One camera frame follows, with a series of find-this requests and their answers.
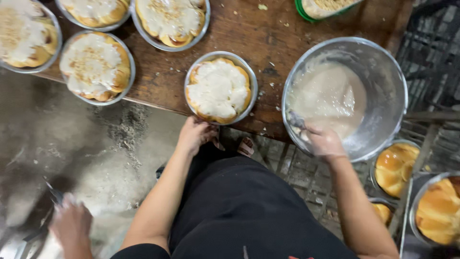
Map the person's right hand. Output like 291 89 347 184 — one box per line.
304 125 348 162

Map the person's left hand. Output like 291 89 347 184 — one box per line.
175 116 220 157

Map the metal spoon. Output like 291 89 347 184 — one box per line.
287 110 312 141

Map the round metal baking pan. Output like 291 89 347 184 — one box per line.
130 0 211 52
0 0 63 74
55 0 132 32
59 30 136 106
409 171 460 249
184 51 259 126
370 139 422 200
368 197 397 228

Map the white iced bread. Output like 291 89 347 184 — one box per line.
186 58 252 124

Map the white icing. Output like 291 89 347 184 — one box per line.
287 63 367 141

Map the person's right foot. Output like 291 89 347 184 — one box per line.
237 137 255 158

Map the large steel mixing bowl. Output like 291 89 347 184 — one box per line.
281 37 409 163

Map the plain golden bread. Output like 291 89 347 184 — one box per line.
374 143 420 198
372 203 392 226
416 177 460 246

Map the person's black clothing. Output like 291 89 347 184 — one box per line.
109 143 360 259

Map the iced bread with crumb topping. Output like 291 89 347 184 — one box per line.
136 0 206 47
60 32 131 102
0 0 59 68
59 0 129 28

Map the metal rack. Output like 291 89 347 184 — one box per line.
359 111 460 259

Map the green rimmed container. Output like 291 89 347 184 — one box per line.
295 0 364 23

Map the beige crumb topping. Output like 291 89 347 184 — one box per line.
302 0 360 19

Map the dark slatted crate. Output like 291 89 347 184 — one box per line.
395 0 460 112

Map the metal tool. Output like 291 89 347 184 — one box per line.
43 176 66 206

